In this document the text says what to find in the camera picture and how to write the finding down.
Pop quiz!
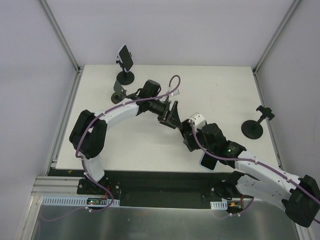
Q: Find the phone with blue case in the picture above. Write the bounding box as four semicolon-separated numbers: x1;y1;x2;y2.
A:
199;153;218;171

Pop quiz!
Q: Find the phone stand with wooden base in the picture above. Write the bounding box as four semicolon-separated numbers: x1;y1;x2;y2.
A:
110;80;127;104

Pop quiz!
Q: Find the black clamp phone stand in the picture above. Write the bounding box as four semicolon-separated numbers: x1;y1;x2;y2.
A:
116;56;135;86

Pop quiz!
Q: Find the black round-base phone stand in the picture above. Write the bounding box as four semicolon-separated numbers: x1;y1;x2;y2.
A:
241;105;275;140

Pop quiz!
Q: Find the phone with lilac case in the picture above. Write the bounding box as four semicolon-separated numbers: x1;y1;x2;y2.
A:
118;44;134;73

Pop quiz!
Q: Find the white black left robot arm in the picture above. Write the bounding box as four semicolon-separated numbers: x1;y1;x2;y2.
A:
69;80;182;195

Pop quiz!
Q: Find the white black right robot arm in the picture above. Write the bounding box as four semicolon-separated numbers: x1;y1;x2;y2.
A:
180;117;320;228

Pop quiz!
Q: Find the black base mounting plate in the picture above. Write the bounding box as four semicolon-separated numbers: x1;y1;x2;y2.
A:
76;169;256;208

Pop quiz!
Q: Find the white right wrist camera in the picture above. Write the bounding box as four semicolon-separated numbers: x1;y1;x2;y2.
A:
189;112;207;131

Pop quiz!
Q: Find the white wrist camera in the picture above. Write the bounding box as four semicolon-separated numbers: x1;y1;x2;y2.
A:
167;89;180;97
189;112;207;131

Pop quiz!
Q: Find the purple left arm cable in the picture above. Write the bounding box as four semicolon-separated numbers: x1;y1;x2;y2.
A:
74;74;182;213

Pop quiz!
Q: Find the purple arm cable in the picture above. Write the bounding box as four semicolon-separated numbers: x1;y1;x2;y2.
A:
74;74;182;213
188;119;320;225

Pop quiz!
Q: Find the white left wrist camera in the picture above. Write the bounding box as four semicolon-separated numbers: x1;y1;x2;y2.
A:
167;89;180;97

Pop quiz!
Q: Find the aluminium corner frame post left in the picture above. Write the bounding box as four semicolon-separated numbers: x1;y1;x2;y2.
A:
37;0;84;74

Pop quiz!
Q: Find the aluminium corner frame post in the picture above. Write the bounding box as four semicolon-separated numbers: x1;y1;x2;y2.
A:
252;0;303;76
37;0;84;74

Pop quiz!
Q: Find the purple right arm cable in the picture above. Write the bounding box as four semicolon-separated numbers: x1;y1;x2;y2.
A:
188;119;320;225

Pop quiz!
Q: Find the aluminium corner frame post right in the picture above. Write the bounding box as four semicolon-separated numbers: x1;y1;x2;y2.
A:
252;0;303;76

